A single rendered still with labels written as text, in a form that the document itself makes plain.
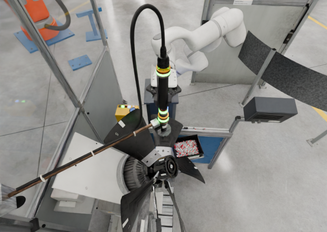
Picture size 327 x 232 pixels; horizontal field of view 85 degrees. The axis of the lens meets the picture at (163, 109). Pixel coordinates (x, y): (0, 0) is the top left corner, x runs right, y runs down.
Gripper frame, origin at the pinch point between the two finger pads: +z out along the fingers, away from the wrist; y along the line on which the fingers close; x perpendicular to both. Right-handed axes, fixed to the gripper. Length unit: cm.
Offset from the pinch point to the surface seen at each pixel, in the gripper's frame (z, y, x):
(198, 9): -448, -64, -161
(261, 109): -30, -60, -40
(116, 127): 0.8, 21.2, -20.1
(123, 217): 35.1, 12.2, -26.4
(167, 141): -6.6, -2.3, -44.9
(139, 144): 3.6, 11.3, -29.9
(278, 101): -36, -72, -39
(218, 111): -122, -74, -163
